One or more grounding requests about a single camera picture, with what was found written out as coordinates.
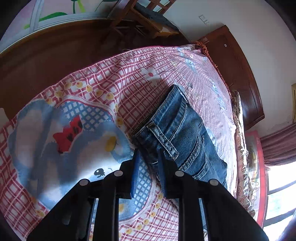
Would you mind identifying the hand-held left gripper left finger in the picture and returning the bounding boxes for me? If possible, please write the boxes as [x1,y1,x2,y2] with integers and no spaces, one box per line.
[27,149,141,241]

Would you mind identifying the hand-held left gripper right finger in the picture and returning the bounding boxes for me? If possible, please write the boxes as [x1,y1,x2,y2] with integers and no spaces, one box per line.
[158,149,269,241]

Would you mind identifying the blue denim pants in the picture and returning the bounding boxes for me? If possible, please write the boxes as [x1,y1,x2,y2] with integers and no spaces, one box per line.
[131,85,228,215]

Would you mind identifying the floral swirl quilt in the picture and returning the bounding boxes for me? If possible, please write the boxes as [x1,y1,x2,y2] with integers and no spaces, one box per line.
[231,90,258,219]

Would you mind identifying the pink checked printed bed sheet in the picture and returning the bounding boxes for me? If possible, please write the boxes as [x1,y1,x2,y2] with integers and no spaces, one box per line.
[0,45,239,241]

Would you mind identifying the red framed cartoon mat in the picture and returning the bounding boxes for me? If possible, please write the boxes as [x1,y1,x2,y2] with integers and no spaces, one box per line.
[245,130,269,229]

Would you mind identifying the mauve curtain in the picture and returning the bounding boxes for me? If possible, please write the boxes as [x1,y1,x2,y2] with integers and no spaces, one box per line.
[260,123,296,166]

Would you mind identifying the dark framed window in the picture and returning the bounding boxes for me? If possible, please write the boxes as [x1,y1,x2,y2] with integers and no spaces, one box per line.
[264,159,296,235]

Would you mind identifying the dark wooden headboard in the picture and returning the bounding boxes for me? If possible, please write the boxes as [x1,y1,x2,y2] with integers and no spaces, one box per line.
[192,25,265,131]

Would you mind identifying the yellowed air conditioner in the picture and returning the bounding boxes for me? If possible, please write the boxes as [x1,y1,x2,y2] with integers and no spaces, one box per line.
[291,83,296,126]

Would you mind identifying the wooden chair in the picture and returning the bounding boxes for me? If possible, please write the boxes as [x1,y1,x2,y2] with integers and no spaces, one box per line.
[101,0,181,42]

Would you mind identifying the green leaf wall decal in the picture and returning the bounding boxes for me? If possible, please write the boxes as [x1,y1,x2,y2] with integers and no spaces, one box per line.
[24,0,93,29]

